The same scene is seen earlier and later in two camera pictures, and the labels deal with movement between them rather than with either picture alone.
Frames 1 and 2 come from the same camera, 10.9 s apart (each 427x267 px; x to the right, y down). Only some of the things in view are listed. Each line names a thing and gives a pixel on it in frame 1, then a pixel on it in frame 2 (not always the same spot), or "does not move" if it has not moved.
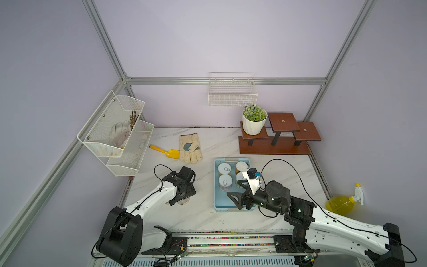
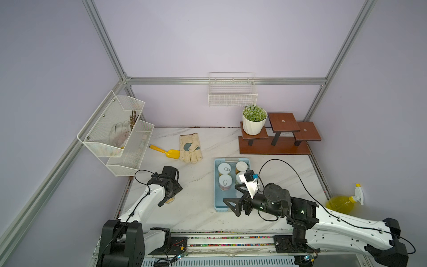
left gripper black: [190, 191] -> [176, 188]
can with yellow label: [224, 168] does not move
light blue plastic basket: [227, 171] does not move
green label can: [239, 177] does not move
